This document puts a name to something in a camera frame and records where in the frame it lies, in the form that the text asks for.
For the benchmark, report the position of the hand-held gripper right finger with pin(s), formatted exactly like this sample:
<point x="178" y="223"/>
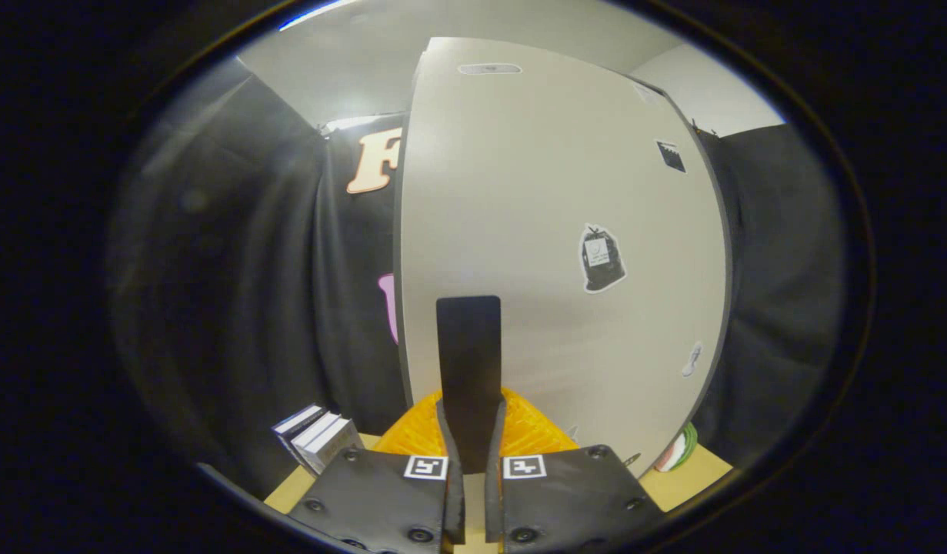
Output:
<point x="495" y="500"/>

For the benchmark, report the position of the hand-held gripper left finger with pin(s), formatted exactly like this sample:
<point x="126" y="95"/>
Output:
<point x="454" y="500"/>

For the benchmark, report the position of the grey shoe cabinet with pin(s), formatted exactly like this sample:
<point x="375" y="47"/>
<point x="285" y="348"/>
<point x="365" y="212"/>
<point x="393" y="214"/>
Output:
<point x="397" y="261"/>

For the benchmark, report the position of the white shoe cabinet door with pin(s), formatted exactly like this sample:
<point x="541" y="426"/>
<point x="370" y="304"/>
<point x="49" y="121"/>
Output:
<point x="535" y="192"/>

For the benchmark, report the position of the white blue-edged book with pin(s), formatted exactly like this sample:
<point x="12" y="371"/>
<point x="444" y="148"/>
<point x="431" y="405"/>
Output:
<point x="300" y="423"/>

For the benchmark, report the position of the red green striped item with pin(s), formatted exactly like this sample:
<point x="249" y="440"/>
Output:
<point x="679" y="450"/>

